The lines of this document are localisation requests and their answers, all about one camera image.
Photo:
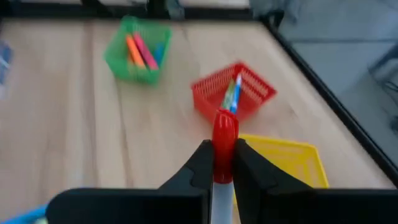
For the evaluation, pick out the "orange highlighter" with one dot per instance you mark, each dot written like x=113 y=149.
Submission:
x=135 y=51

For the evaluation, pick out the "green marker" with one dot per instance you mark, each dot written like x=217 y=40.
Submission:
x=228 y=95

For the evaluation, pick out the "white marker red cap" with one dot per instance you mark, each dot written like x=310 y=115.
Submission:
x=224 y=146

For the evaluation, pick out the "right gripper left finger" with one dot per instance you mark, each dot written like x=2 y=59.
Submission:
x=140 y=205

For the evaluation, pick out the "red plastic basket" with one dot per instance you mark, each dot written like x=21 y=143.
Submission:
x=211 y=90

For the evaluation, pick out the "blue whiteboard marker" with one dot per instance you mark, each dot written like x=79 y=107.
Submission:
x=236 y=93

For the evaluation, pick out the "black aluminium table frame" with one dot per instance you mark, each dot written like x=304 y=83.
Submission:
x=326 y=93

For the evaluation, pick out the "yellow plastic basket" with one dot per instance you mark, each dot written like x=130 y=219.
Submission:
x=289 y=158

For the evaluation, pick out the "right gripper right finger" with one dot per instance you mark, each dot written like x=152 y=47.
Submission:
x=295 y=205

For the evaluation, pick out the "green plastic basket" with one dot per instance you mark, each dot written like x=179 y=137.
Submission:
x=124 y=62

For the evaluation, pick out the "blue highlighter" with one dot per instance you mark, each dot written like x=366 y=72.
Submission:
x=159 y=53
x=25 y=216

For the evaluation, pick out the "black corner clamp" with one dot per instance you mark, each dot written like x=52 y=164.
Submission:
x=272 y=17

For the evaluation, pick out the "pink highlighter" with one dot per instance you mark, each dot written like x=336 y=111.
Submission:
x=145 y=51

